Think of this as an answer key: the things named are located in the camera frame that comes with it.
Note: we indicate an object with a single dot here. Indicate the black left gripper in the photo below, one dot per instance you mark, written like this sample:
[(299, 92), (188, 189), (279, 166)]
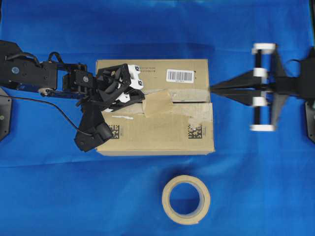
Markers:
[(119, 86)]

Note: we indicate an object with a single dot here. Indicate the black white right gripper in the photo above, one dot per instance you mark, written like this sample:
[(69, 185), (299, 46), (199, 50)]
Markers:
[(273, 87)]

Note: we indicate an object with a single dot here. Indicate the beige tape strip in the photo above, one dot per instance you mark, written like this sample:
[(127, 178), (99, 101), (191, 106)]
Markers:
[(157, 103)]

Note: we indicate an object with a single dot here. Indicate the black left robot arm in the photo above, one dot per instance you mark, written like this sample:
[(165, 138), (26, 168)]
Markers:
[(52, 78)]

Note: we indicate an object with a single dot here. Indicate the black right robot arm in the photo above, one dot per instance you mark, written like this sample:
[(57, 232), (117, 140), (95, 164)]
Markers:
[(306, 81)]

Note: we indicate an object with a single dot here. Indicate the brown cardboard box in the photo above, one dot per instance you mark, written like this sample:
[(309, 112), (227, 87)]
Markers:
[(185, 130)]

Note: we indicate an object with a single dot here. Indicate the beige masking tape roll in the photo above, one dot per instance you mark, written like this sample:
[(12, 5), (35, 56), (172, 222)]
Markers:
[(186, 200)]

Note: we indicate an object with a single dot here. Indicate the blue table cloth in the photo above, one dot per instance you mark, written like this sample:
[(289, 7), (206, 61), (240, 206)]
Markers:
[(261, 183)]

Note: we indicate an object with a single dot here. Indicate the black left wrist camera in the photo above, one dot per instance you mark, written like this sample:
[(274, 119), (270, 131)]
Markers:
[(93, 130)]

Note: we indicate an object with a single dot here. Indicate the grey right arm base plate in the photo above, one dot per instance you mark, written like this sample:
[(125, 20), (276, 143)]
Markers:
[(310, 119)]

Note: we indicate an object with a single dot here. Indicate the grey left arm base plate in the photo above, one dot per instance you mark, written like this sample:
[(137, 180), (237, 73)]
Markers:
[(5, 114)]

